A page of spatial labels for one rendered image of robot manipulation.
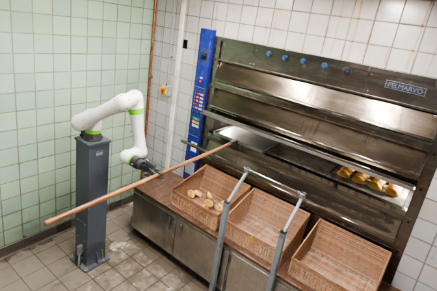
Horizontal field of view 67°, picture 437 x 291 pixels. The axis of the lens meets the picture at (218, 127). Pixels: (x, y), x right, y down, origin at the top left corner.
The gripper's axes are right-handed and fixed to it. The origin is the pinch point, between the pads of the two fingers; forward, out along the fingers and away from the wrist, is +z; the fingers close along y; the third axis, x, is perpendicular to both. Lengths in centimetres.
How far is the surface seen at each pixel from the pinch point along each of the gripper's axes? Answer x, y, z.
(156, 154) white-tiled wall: -100, 51, -103
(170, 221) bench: -45, 73, -23
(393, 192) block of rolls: -114, -5, 133
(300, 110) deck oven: -99, -49, 53
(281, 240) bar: -38, 28, 83
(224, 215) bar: -39, 33, 36
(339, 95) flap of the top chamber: -100, -68, 79
